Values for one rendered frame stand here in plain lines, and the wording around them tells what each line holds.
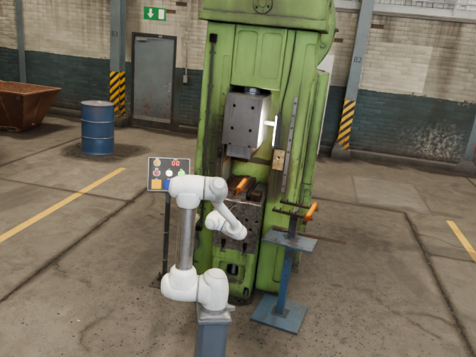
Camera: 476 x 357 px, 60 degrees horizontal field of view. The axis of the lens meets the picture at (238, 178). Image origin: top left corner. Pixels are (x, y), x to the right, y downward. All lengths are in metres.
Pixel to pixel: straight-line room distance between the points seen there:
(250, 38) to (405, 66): 6.24
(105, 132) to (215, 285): 5.61
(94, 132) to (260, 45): 4.85
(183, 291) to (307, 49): 1.99
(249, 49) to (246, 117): 0.53
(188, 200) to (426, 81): 7.66
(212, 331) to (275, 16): 2.25
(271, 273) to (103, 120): 4.76
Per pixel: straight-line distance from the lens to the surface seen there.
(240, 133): 3.34
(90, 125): 7.71
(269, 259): 3.81
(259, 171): 3.88
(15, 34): 11.74
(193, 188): 2.26
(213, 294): 2.49
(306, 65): 3.35
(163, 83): 9.93
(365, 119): 9.34
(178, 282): 2.46
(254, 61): 3.41
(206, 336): 2.65
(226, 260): 3.69
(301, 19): 3.29
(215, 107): 3.50
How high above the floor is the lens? 2.16
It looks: 18 degrees down
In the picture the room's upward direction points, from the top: 6 degrees clockwise
